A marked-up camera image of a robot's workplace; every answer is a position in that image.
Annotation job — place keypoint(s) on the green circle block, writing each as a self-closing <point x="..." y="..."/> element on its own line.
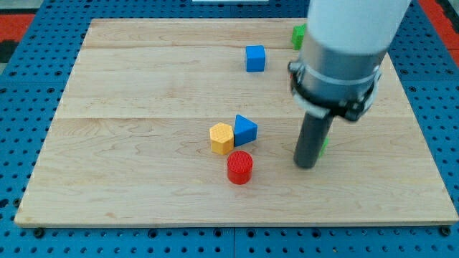
<point x="323" y="147"/>

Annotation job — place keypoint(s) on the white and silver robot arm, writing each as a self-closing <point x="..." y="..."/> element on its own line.
<point x="338" y="67"/>

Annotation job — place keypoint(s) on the yellow hexagon block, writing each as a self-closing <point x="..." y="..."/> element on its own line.
<point x="221" y="138"/>

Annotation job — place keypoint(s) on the blue triangle block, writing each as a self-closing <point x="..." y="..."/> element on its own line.
<point x="245" y="130"/>

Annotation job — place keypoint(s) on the red cylinder block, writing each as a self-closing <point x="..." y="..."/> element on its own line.
<point x="239" y="167"/>

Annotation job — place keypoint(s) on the wooden board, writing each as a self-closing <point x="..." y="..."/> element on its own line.
<point x="129" y="144"/>

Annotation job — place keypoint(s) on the blue cube block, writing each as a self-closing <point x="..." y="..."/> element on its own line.
<point x="255" y="58"/>

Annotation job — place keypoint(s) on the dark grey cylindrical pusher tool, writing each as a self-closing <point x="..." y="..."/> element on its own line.
<point x="311" y="139"/>

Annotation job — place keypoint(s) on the green block at top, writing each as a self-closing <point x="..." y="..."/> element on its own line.
<point x="298" y="36"/>

